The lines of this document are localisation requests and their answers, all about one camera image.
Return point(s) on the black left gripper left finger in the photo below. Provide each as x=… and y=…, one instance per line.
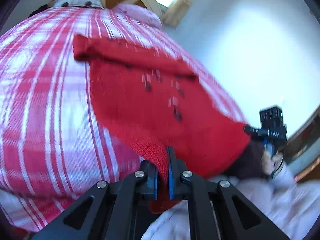
x=109, y=210

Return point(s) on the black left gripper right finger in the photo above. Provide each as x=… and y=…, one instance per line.
x=217, y=210

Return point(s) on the red knit embroidered sweater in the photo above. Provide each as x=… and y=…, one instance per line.
x=150, y=101

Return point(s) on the person right hand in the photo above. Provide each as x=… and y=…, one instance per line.
x=271, y=164

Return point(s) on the red white plaid bedspread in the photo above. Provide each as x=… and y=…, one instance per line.
x=52, y=148

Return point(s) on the yellow curtain right panel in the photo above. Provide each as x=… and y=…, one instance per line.
x=176, y=12

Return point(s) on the pink folded blanket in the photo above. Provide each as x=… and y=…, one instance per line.
x=139, y=13

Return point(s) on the dark object beside bed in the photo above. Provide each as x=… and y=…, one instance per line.
x=39, y=10

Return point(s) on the grey patterned pillow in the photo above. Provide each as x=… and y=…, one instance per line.
x=78, y=3

